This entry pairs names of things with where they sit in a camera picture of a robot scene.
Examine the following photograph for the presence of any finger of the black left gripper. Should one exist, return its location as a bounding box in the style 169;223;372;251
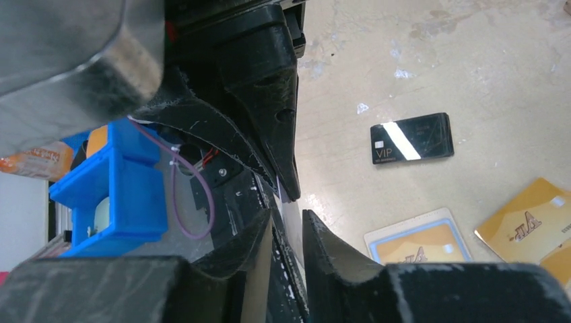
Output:
178;4;302;201
133;67;279;190

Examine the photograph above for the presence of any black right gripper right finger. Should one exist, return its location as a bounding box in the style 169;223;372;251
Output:
302;210;570;322

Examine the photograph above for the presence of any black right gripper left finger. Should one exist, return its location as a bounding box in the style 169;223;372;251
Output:
1;209;273;322

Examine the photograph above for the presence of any tan leather card holder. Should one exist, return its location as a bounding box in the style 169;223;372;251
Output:
364;207;471;264

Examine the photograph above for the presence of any gold VIP credit card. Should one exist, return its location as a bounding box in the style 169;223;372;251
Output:
375;223;466;264

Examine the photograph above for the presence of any blue plastic bin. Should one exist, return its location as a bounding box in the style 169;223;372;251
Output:
49;119;168;257

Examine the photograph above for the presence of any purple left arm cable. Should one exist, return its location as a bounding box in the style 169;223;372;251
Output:
128;119;216;242

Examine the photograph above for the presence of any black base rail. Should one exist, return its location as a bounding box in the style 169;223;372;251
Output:
190;151;309;322

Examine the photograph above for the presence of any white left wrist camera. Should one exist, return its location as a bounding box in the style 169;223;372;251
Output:
1;0;165;156

